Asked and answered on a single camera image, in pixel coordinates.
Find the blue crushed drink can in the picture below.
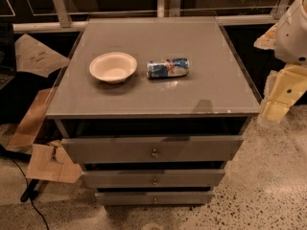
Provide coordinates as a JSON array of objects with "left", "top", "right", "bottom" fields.
[{"left": 146, "top": 58, "right": 190, "bottom": 79}]

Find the black laptop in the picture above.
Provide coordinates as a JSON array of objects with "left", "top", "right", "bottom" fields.
[{"left": 0, "top": 23, "right": 16, "bottom": 89}]

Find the grey drawer cabinet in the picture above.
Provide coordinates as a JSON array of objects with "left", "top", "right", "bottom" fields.
[{"left": 47, "top": 17, "right": 259, "bottom": 194}]

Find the brown cardboard piece lower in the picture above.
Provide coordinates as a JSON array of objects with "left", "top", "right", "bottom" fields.
[{"left": 26, "top": 140, "right": 82, "bottom": 183}]

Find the white paper bowl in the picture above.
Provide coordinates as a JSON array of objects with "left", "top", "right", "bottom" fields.
[{"left": 89, "top": 52, "right": 137, "bottom": 83}]

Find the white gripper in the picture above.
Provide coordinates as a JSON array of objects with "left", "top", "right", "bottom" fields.
[{"left": 253, "top": 0, "right": 307, "bottom": 127}]

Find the grey middle drawer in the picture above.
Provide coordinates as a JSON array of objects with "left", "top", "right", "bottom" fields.
[{"left": 83, "top": 169, "right": 224, "bottom": 188}]

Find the brown cardboard sheet upper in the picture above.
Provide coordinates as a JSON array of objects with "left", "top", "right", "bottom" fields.
[{"left": 14, "top": 34, "right": 70, "bottom": 78}]

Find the grey drawer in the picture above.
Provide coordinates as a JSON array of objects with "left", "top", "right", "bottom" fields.
[
  {"left": 95, "top": 191, "right": 214, "bottom": 205},
  {"left": 61, "top": 136, "right": 244, "bottom": 164},
  {"left": 83, "top": 169, "right": 224, "bottom": 188}
]

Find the grey bottom drawer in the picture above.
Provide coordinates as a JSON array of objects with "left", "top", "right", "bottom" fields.
[{"left": 95, "top": 191, "right": 214, "bottom": 205}]

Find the metal railing frame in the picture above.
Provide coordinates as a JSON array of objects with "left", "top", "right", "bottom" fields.
[{"left": 0, "top": 0, "right": 295, "bottom": 34}]

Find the brown cardboard strip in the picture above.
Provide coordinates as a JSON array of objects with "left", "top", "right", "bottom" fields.
[{"left": 7, "top": 87, "right": 57, "bottom": 154}]

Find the grey top drawer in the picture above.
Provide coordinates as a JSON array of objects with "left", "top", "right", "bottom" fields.
[{"left": 61, "top": 136, "right": 244, "bottom": 164}]

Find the black cable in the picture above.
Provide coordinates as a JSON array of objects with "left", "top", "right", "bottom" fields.
[{"left": 0, "top": 144, "right": 51, "bottom": 230}]

